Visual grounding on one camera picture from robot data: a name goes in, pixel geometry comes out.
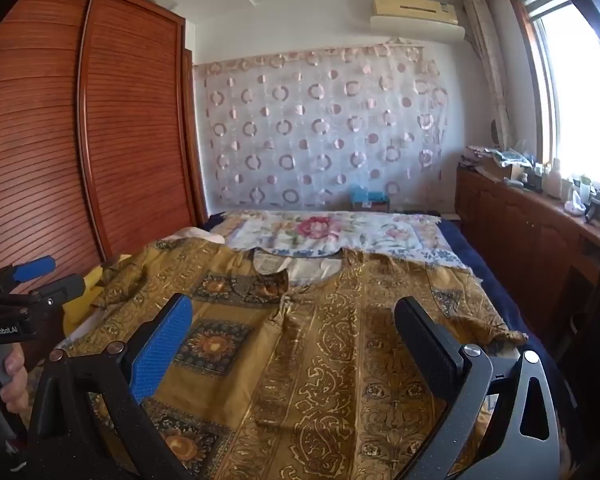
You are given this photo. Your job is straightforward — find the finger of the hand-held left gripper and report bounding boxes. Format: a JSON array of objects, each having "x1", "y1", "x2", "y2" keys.
[
  {"x1": 27, "y1": 274, "x2": 87, "y2": 311},
  {"x1": 0, "y1": 255, "x2": 58, "y2": 291}
]

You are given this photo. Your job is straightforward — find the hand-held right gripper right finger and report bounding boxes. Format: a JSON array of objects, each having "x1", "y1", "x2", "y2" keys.
[{"x1": 394, "y1": 296, "x2": 561, "y2": 480}]

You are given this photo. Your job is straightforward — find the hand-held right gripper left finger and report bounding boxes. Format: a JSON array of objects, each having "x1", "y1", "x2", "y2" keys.
[{"x1": 27, "y1": 292, "x2": 193, "y2": 480}]

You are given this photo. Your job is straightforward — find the golden patterned garment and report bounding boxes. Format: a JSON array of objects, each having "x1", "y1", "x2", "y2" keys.
[{"x1": 55, "y1": 237, "x2": 528, "y2": 480}]

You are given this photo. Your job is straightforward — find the person's left hand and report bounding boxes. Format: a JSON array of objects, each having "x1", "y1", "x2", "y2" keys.
[{"x1": 0, "y1": 346, "x2": 30, "y2": 428}]

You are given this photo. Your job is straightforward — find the blue floral bed cover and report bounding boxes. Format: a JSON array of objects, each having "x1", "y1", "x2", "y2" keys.
[{"x1": 252, "y1": 245, "x2": 476, "y2": 286}]

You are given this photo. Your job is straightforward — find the beige cloth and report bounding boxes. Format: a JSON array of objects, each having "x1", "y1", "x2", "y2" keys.
[{"x1": 172, "y1": 225, "x2": 216, "y2": 241}]

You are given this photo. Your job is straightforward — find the long wooden cabinet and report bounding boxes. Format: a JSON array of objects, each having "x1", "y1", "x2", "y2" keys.
[{"x1": 454, "y1": 162, "x2": 600, "y2": 376}]

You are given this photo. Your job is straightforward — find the pink floral quilt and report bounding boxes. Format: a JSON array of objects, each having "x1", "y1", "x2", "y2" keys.
[{"x1": 207, "y1": 209, "x2": 443, "y2": 263}]

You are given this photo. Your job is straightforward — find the wooden louvered wardrobe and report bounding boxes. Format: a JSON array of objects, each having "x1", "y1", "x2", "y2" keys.
[{"x1": 0, "y1": 0, "x2": 211, "y2": 356}]

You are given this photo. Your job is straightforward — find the cardboard box with blue bag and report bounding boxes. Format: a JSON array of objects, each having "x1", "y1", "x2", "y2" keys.
[{"x1": 350, "y1": 185, "x2": 391, "y2": 212}]

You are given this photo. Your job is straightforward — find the pile of household clutter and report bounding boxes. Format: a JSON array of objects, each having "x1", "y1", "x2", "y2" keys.
[{"x1": 460, "y1": 145, "x2": 536, "y2": 181}]

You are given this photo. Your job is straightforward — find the white bottle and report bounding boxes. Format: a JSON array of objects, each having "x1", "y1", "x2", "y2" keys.
[{"x1": 547, "y1": 157, "x2": 563, "y2": 198}]

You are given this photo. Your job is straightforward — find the circle-patterned sheer curtain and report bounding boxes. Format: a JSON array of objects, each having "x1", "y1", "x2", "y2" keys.
[{"x1": 192, "y1": 39, "x2": 451, "y2": 211}]

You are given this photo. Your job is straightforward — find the pale window curtain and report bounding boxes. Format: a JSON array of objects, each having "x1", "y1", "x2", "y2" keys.
[{"x1": 462, "y1": 0, "x2": 513, "y2": 148}]

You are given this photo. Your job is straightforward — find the wood-framed window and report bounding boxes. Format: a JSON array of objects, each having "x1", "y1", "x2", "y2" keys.
[{"x1": 505, "y1": 0, "x2": 600, "y2": 196}]

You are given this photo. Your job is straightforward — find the wall air conditioner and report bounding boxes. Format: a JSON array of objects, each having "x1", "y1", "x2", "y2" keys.
[{"x1": 370, "y1": 0, "x2": 467, "y2": 43}]

